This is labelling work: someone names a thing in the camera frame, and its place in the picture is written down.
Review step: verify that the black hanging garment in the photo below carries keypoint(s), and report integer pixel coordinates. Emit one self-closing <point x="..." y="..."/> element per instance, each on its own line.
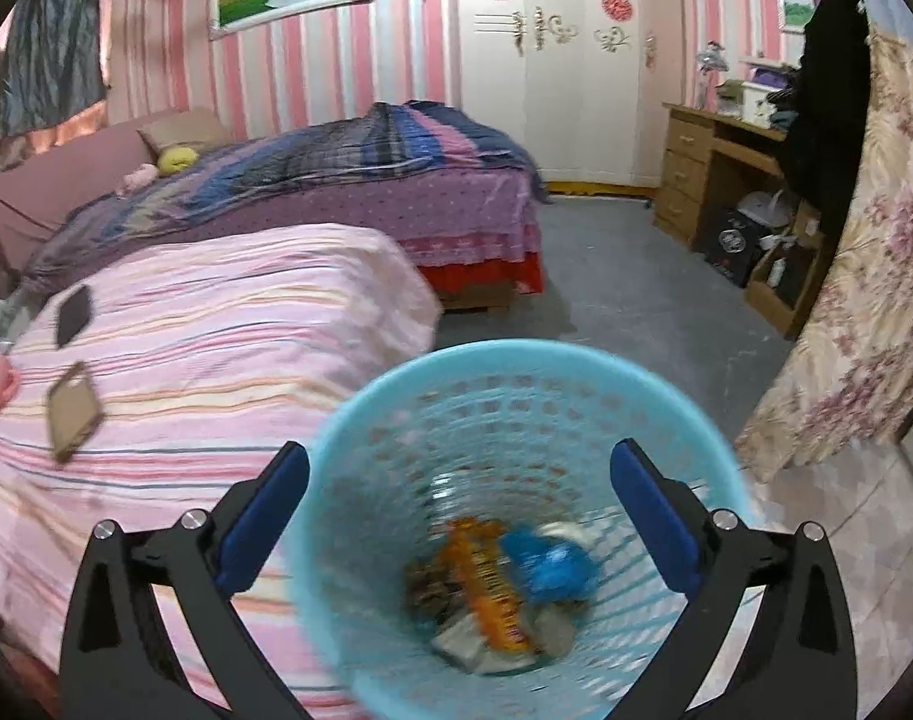
<point x="831" y="105"/>

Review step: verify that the black phone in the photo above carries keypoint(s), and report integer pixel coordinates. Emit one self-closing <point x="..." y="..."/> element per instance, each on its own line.
<point x="73" y="315"/>

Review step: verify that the mauve sofa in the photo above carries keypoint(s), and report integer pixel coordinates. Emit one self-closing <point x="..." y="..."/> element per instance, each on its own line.
<point x="43" y="187"/>

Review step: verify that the desk lamp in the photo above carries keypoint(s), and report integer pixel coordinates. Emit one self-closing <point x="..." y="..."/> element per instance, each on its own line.
<point x="711" y="56"/>

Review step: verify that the white fan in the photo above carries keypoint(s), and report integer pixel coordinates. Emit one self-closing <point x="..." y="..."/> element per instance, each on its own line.
<point x="760" y="206"/>

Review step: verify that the pink plush toy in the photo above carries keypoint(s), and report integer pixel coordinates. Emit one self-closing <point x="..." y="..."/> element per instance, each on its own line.
<point x="141" y="178"/>

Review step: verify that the white box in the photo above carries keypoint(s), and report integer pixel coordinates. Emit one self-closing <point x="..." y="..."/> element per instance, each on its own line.
<point x="749" y="97"/>

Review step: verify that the tan phone case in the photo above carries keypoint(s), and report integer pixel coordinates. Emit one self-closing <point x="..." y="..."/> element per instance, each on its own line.
<point x="73" y="416"/>

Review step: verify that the pink striped tablecloth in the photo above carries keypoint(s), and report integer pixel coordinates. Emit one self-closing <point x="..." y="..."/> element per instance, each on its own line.
<point x="238" y="330"/>

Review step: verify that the dark box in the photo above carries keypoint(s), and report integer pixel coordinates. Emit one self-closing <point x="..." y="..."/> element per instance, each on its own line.
<point x="730" y="244"/>

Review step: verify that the beige pillow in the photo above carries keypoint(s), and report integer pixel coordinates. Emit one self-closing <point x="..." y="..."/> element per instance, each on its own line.
<point x="186" y="127"/>

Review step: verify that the wooden desk with drawers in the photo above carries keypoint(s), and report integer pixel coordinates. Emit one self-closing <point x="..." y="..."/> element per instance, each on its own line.
<point x="685" y="165"/>

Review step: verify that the floral curtain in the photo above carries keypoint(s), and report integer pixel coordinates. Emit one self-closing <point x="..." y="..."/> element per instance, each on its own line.
<point x="876" y="277"/>

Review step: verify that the light blue plastic basket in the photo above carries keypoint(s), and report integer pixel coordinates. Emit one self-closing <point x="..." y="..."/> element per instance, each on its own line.
<point x="501" y="405"/>

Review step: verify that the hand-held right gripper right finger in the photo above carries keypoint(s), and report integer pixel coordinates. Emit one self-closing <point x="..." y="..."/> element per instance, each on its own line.
<point x="655" y="517"/>

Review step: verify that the blue plastic bag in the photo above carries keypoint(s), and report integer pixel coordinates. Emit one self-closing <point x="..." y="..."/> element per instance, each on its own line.
<point x="554" y="566"/>

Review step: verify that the bed with purple sheet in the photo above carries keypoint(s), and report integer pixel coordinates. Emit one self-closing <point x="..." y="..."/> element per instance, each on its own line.
<point x="441" y="210"/>

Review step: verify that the black and white snack packet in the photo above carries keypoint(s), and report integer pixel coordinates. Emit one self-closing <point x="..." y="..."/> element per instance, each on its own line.
<point x="426" y="589"/>

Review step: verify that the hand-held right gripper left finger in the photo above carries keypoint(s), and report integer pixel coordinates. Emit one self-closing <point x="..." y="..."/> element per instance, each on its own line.
<point x="265" y="517"/>

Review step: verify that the orange snack wrapper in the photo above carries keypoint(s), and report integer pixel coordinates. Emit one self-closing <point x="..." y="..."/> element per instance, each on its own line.
<point x="486" y="585"/>

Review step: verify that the white wardrobe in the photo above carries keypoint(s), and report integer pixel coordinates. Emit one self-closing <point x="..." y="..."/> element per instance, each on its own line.
<point x="576" y="105"/>

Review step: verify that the yellow plush toy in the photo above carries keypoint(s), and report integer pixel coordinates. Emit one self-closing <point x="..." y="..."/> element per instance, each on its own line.
<point x="178" y="160"/>

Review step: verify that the plaid blue purple blanket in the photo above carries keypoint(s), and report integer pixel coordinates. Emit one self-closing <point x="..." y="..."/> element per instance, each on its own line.
<point x="336" y="157"/>

